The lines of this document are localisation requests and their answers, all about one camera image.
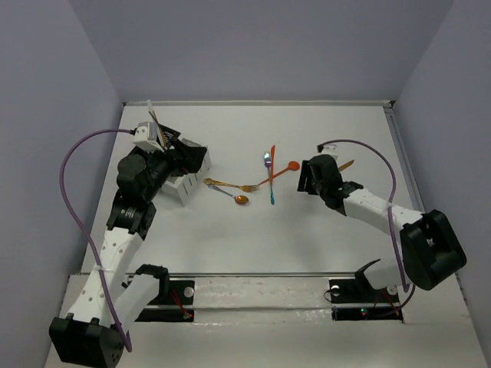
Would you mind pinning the orange plastic knife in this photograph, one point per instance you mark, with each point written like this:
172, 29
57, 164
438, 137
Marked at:
272, 156

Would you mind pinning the iridescent blue purple fork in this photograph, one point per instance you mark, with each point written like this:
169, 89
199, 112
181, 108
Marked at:
268, 165

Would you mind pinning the metal rail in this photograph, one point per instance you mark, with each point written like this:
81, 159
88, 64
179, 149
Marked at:
363, 103
263, 275

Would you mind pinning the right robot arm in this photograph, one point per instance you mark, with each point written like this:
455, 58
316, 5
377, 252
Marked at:
426, 248

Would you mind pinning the metal rail front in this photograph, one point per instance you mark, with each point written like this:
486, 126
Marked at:
263, 275

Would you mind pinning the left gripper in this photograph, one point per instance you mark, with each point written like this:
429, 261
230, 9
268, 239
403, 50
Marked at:
183, 154

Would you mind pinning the white utensil container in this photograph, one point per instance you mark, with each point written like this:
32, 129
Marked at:
181, 188

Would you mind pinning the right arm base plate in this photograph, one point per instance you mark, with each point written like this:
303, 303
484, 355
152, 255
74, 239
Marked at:
350, 302

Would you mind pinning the gold knife black handle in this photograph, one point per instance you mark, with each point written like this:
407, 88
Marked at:
346, 165

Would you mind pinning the gold ornate fork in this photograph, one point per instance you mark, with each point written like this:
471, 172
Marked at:
244, 188

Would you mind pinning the orange plastic spoon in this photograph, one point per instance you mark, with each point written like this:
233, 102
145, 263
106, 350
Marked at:
292, 166

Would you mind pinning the white chopstick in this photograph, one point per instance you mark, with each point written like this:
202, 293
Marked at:
154, 116
149, 107

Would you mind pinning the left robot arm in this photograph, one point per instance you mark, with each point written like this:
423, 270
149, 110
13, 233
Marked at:
95, 330

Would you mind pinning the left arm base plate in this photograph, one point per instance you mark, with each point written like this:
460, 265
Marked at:
174, 307

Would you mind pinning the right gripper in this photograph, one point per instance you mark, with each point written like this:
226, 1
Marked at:
303, 177

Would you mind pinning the black utensil container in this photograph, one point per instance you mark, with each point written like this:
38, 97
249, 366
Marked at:
170, 134

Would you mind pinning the iridescent metal spoon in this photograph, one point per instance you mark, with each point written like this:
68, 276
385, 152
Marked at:
240, 200

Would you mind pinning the metal rail back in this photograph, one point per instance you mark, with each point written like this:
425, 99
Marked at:
363, 103

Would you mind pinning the orange chopstick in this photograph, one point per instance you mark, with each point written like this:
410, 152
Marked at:
161, 134

